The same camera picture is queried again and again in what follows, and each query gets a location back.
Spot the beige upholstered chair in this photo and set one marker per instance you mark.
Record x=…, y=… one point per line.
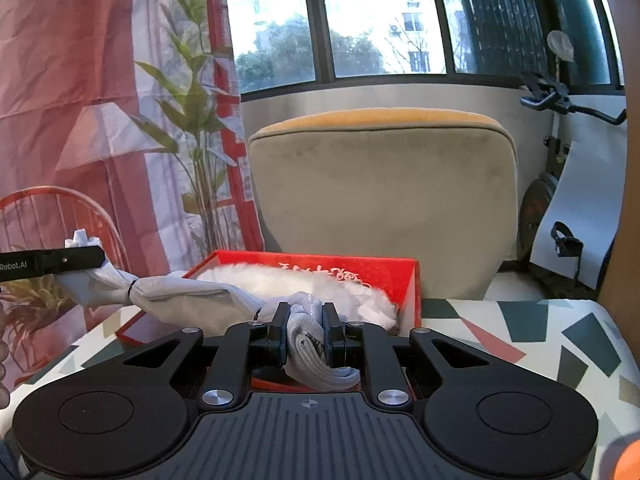
x=380, y=200

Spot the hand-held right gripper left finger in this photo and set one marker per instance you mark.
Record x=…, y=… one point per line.
x=280, y=331

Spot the geometric patterned tablecloth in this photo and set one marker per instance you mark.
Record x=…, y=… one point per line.
x=550, y=340

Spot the dark framed window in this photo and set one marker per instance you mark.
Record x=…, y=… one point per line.
x=370, y=20

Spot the grey white fabric bundle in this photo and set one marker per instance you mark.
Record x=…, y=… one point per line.
x=200, y=295

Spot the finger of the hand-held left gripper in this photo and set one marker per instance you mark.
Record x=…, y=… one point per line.
x=75, y=260

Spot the white fluffy plush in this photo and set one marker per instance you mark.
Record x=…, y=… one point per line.
x=350, y=305

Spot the black exercise bike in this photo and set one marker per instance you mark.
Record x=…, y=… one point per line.
x=540, y=200

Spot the red cardboard box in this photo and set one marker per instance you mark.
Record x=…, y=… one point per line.
x=402, y=285

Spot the brown wooden panel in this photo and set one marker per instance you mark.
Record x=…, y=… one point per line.
x=628, y=185

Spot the red printed backdrop cloth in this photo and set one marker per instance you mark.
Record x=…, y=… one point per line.
x=75, y=110

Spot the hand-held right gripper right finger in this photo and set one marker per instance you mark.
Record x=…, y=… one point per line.
x=331, y=331

